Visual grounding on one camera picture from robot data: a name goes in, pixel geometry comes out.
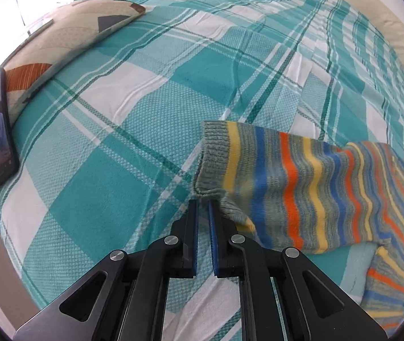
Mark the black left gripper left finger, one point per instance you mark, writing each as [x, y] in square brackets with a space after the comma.
[123, 296]

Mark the teal plaid bedspread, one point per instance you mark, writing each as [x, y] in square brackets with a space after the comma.
[110, 146]

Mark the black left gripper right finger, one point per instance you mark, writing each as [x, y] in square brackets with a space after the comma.
[283, 294]

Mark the patterned beige pillow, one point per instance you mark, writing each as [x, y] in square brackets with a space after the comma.
[71, 30]

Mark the multicolour striped knit sweater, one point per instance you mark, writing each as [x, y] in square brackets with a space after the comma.
[287, 190]

